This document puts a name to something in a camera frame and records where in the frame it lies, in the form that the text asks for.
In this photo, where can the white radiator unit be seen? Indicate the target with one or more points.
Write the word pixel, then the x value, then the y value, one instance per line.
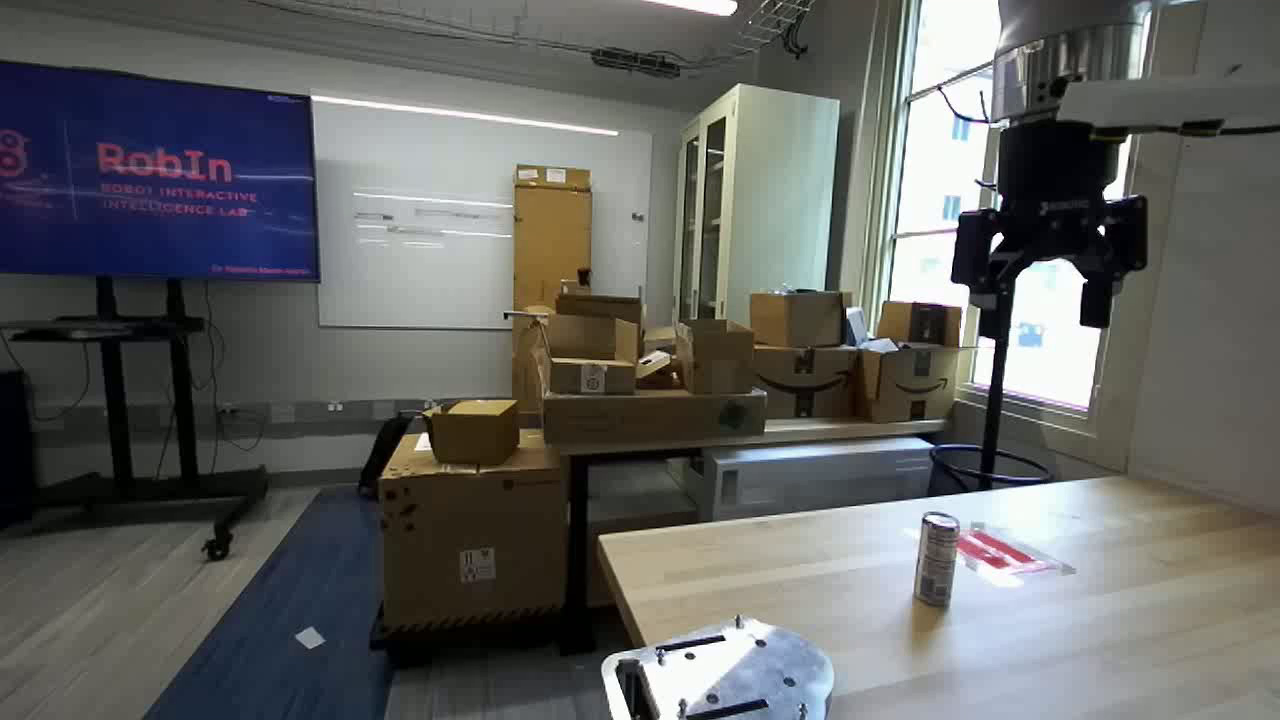
pixel 813 476

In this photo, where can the plain stacked cardboard box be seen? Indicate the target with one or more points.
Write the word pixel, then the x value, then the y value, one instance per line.
pixel 798 320

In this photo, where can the red paper sheet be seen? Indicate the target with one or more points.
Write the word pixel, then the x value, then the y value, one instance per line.
pixel 1001 555

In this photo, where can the long flat cardboard box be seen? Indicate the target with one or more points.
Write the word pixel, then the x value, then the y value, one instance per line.
pixel 647 417

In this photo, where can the silver drink can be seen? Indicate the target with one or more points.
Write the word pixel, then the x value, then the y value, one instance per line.
pixel 936 562

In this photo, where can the black rolling TV stand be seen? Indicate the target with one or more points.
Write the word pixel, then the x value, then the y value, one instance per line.
pixel 147 440

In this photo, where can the narrow cardboard box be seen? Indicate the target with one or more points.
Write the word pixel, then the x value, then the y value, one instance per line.
pixel 722 357

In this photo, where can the ceiling light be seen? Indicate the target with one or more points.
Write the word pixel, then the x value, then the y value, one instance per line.
pixel 698 7

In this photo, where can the silver metal platform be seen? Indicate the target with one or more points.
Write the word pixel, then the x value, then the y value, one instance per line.
pixel 724 673

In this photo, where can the black coat rack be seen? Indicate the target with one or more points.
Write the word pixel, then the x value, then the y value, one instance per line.
pixel 994 401

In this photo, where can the small cardboard box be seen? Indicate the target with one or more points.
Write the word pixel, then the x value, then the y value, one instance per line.
pixel 475 430

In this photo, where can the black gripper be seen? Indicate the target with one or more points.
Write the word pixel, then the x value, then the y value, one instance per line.
pixel 1059 173

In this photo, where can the large TV screen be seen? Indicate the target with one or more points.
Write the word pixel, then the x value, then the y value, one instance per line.
pixel 153 170

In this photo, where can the wall whiteboard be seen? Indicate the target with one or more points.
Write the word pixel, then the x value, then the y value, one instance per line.
pixel 413 220

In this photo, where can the dark-legged side table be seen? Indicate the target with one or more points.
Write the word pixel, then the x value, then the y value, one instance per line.
pixel 577 544

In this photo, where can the open cardboard box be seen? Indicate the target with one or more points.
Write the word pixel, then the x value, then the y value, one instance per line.
pixel 595 341

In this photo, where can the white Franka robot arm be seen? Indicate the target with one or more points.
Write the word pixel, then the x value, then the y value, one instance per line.
pixel 1065 53

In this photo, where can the tall white cabinet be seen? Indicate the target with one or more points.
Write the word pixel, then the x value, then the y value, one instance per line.
pixel 775 201

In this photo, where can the tall upright cardboard box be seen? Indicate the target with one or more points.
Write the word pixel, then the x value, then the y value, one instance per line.
pixel 552 242

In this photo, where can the Amazon smile cardboard box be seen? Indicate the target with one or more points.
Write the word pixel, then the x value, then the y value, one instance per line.
pixel 803 386
pixel 910 386

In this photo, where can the window with white frame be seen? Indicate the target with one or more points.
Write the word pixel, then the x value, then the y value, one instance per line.
pixel 934 201

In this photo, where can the large cardboard box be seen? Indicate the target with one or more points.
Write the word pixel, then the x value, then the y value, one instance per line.
pixel 468 544

